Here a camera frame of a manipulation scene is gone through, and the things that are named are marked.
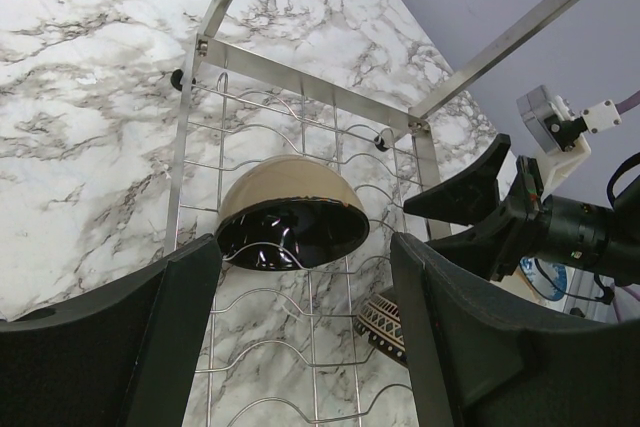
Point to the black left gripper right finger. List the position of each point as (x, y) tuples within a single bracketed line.
[(480, 356)]

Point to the black bowl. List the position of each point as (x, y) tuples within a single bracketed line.
[(290, 213)]

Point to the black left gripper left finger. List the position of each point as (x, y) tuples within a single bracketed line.
[(123, 354)]

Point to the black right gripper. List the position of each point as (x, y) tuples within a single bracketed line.
[(588, 237)]

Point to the dark patterned cream-inside bowl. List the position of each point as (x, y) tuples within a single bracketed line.
[(378, 321)]

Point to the blue and white bowl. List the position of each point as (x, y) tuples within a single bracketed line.
[(555, 277)]

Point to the steel wire dish rack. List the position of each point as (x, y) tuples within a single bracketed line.
[(534, 179)]

